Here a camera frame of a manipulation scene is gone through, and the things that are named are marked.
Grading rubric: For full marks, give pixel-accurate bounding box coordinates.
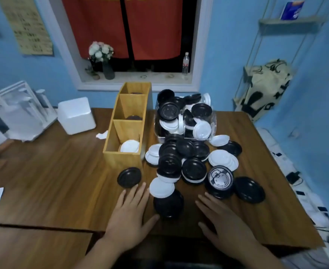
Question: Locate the person's left hand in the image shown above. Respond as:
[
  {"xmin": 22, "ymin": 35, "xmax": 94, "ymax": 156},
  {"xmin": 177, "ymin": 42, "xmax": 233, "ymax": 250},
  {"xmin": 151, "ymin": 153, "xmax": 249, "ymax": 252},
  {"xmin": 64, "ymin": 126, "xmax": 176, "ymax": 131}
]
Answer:
[{"xmin": 104, "ymin": 182, "xmax": 161, "ymax": 252}]

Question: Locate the person's right hand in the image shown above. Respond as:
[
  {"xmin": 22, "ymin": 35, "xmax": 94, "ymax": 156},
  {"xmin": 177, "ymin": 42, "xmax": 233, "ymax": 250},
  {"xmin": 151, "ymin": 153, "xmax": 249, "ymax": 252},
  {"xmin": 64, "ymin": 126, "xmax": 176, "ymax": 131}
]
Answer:
[{"xmin": 195, "ymin": 192, "xmax": 262, "ymax": 257}]

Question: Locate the black domed cup lid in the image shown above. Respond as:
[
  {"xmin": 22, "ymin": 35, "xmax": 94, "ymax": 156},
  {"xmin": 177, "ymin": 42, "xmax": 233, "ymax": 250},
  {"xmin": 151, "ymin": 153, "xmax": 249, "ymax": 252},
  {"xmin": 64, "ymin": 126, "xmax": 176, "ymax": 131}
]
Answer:
[{"xmin": 117, "ymin": 167, "xmax": 142, "ymax": 189}]

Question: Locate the white domed cup lid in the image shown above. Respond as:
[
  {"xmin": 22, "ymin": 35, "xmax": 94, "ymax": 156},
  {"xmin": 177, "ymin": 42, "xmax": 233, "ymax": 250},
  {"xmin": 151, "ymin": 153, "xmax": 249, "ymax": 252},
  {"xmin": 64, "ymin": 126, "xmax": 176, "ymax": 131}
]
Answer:
[{"xmin": 149, "ymin": 177, "xmax": 176, "ymax": 199}]

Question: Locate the wooden three-compartment organizer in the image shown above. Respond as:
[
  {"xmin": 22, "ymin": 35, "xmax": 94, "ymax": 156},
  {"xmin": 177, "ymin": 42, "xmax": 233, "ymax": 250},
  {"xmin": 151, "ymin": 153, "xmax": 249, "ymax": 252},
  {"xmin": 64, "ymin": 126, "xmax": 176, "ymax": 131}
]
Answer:
[{"xmin": 102, "ymin": 82, "xmax": 153, "ymax": 170}]

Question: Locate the pile of black and white cup lids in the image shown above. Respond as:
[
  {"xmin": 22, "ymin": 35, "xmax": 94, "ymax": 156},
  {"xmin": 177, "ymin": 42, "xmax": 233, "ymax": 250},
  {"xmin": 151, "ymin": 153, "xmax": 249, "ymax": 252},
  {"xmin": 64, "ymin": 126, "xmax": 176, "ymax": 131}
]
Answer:
[{"xmin": 145, "ymin": 89, "xmax": 267, "ymax": 205}]

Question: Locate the white foam box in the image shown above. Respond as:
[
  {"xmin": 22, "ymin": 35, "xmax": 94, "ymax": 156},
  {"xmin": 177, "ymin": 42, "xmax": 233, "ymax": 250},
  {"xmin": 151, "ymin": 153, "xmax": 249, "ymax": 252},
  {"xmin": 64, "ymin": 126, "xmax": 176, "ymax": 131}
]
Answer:
[{"xmin": 57, "ymin": 97, "xmax": 97, "ymax": 135}]

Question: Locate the clear plastic container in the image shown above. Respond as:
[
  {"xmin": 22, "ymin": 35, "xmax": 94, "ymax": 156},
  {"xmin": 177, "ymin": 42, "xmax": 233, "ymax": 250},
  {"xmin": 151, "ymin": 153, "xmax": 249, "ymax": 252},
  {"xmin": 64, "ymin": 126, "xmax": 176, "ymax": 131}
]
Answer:
[{"xmin": 154, "ymin": 95, "xmax": 217, "ymax": 142}]

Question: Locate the cream tote bag black print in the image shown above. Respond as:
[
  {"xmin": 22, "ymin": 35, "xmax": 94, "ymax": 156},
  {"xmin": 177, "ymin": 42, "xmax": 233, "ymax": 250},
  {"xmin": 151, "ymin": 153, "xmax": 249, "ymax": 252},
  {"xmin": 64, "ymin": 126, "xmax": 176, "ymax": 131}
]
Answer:
[{"xmin": 234, "ymin": 59, "xmax": 293, "ymax": 122}]

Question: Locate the small potted plant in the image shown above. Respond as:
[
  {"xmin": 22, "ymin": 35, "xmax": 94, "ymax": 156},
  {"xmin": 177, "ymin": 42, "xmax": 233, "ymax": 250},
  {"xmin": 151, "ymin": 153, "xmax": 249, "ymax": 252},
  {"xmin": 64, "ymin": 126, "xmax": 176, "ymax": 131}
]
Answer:
[{"xmin": 85, "ymin": 65, "xmax": 100, "ymax": 80}]

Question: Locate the clear plastic water bottle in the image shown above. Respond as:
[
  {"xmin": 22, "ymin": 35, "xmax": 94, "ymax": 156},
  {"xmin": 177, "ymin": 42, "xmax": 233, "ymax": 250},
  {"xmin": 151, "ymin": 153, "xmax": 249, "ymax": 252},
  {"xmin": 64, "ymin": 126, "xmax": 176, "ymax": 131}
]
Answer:
[{"xmin": 182, "ymin": 52, "xmax": 190, "ymax": 76}]

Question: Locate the red curtain panel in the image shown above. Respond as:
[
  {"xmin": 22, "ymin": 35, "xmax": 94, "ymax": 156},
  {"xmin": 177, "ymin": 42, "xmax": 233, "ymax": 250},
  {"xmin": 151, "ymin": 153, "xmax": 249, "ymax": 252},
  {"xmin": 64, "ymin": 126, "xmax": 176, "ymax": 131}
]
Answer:
[
  {"xmin": 124, "ymin": 0, "xmax": 183, "ymax": 61},
  {"xmin": 61, "ymin": 0, "xmax": 129, "ymax": 59}
]

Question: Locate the blue book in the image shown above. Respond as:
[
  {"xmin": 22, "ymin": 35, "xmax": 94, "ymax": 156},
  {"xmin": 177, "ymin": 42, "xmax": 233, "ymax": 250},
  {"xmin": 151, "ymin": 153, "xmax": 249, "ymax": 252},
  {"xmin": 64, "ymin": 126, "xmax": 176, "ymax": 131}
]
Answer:
[{"xmin": 280, "ymin": 0, "xmax": 305, "ymax": 21}]

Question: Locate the white window frame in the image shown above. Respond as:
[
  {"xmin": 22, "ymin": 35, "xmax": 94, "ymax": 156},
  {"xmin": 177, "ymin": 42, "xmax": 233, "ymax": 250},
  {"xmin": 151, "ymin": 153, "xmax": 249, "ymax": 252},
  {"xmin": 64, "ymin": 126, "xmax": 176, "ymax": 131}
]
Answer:
[{"xmin": 34, "ymin": 0, "xmax": 214, "ymax": 93}]

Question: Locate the hanging rope shelf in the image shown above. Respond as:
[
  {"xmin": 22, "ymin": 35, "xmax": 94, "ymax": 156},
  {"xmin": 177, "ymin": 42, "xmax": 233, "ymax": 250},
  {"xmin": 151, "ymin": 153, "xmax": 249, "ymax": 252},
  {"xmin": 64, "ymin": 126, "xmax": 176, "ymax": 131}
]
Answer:
[{"xmin": 233, "ymin": 0, "xmax": 329, "ymax": 108}]

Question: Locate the yellowish wall poster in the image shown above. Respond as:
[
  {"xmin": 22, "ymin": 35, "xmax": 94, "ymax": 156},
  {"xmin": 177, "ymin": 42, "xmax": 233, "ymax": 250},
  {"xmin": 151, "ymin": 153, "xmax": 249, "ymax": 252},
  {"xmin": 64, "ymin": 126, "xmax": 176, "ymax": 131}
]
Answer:
[{"xmin": 0, "ymin": 0, "xmax": 54, "ymax": 56}]

